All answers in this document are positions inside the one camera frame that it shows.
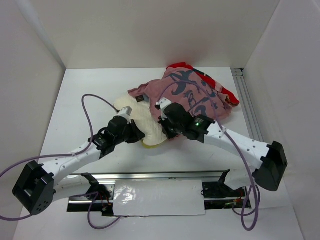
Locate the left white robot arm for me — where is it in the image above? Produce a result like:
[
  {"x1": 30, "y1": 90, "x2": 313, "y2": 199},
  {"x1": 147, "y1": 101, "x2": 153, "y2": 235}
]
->
[{"x1": 12, "y1": 116, "x2": 146, "y2": 216}]

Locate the aluminium side rail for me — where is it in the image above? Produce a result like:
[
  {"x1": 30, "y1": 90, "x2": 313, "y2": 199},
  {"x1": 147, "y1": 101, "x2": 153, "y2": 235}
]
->
[{"x1": 231, "y1": 68, "x2": 264, "y2": 142}]

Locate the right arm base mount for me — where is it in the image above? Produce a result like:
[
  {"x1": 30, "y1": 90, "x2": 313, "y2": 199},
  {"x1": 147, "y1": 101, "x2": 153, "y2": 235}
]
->
[{"x1": 200, "y1": 170, "x2": 248, "y2": 210}]

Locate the purple cable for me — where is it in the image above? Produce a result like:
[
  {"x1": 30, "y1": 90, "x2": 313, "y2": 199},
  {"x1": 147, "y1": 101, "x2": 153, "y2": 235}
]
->
[
  {"x1": 156, "y1": 79, "x2": 261, "y2": 231},
  {"x1": 0, "y1": 93, "x2": 123, "y2": 230}
]

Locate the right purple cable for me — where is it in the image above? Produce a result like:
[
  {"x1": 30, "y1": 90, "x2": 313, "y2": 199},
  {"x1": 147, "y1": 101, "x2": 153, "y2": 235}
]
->
[{"x1": 156, "y1": 79, "x2": 261, "y2": 231}]

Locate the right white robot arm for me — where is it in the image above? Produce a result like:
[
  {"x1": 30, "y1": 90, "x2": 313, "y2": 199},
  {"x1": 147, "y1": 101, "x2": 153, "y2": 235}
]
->
[{"x1": 155, "y1": 98, "x2": 288, "y2": 196}]

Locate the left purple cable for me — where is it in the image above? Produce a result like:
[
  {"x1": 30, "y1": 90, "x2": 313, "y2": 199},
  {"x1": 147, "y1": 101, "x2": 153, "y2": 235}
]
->
[{"x1": 0, "y1": 93, "x2": 123, "y2": 230}]

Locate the white cover plate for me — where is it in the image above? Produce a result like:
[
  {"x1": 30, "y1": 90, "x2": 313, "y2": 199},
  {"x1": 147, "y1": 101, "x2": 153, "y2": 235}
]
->
[{"x1": 113, "y1": 180, "x2": 206, "y2": 217}]

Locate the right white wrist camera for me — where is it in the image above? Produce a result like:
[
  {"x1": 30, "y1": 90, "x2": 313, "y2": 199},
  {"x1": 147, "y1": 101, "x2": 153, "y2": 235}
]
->
[{"x1": 155, "y1": 97, "x2": 172, "y2": 120}]

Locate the red printed pillowcase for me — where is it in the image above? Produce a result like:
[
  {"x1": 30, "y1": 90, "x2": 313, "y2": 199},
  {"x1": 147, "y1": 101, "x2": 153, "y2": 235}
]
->
[{"x1": 127, "y1": 62, "x2": 240, "y2": 142}]

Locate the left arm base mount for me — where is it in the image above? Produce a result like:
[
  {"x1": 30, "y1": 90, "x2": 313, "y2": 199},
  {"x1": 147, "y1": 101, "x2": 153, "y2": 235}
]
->
[{"x1": 67, "y1": 173, "x2": 115, "y2": 217}]

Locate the aluminium front rail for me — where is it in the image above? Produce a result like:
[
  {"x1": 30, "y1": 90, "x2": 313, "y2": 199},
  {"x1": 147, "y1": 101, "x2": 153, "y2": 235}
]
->
[{"x1": 91, "y1": 170, "x2": 229, "y2": 180}]

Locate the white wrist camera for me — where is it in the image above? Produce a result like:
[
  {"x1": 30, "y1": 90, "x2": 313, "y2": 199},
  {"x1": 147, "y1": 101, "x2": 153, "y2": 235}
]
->
[
  {"x1": 117, "y1": 106, "x2": 132, "y2": 118},
  {"x1": 155, "y1": 97, "x2": 172, "y2": 120}
]

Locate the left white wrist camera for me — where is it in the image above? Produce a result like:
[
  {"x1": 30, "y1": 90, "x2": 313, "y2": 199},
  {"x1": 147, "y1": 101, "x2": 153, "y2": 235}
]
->
[{"x1": 117, "y1": 106, "x2": 132, "y2": 118}]

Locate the cream memory foam pillow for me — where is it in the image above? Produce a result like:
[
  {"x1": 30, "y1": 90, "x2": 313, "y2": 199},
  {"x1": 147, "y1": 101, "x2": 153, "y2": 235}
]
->
[{"x1": 114, "y1": 94, "x2": 167, "y2": 149}]

